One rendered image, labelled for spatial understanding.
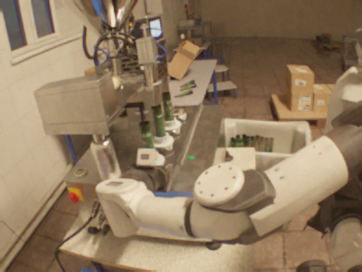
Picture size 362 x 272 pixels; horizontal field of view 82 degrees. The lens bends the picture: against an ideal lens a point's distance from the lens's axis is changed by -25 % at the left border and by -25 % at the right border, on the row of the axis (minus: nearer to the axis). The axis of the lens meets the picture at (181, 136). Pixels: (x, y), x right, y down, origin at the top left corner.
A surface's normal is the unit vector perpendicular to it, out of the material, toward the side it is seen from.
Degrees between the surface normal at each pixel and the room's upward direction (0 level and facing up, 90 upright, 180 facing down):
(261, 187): 20
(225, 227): 88
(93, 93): 90
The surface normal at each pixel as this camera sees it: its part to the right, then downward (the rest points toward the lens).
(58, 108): -0.21, 0.49
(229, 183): -0.45, -0.75
